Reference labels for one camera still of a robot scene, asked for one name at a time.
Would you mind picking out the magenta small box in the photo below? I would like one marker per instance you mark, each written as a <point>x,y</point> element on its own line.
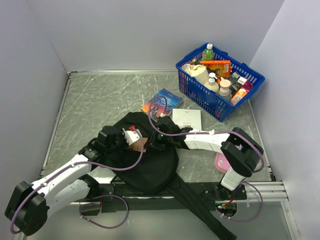
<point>247,86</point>

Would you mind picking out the white notebook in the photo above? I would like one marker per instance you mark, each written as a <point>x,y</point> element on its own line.
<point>187,118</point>

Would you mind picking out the orange snack box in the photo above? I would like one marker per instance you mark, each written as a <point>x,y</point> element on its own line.
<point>221,68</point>

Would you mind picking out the pink pencil case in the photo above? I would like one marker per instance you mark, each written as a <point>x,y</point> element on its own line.
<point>221,163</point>

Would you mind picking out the cream pump bottle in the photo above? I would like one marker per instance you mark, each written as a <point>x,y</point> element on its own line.
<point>212,84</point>

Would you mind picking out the Jane Eyre paperback book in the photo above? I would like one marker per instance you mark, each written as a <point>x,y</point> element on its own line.
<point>163,102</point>

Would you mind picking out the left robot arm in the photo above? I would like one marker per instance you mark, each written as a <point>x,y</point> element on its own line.
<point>31,204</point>

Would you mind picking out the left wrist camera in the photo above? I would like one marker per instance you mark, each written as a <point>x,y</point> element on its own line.
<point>131,135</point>

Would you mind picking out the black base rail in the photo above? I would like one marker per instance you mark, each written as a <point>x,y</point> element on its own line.
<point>209,192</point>

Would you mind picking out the Little Women paperback book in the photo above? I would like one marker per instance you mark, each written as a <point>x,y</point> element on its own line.
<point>138,146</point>

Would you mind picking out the blue plastic basket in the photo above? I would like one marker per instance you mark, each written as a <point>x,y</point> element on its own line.
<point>211,102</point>

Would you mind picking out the black backpack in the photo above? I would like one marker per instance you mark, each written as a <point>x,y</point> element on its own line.
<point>157,171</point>

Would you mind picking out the green drink bottle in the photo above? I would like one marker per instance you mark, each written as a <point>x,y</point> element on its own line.
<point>208,53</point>

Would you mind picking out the beige lidded bottle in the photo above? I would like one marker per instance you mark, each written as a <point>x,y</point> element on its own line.
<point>224,89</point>

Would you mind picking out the orange small carton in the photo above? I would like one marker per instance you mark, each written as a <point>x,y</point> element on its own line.
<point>241,93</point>

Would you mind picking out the black box with barcode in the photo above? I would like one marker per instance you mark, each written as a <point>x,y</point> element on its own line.
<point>236,82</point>

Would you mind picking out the beige cloth pouch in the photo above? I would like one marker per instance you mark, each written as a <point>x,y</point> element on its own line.
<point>199,72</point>

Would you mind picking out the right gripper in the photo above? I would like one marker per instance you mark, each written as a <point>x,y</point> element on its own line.
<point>153,142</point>

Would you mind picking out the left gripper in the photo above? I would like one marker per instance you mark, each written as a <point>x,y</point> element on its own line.
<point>120,133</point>

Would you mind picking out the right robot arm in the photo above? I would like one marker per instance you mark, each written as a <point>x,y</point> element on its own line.
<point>244,155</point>

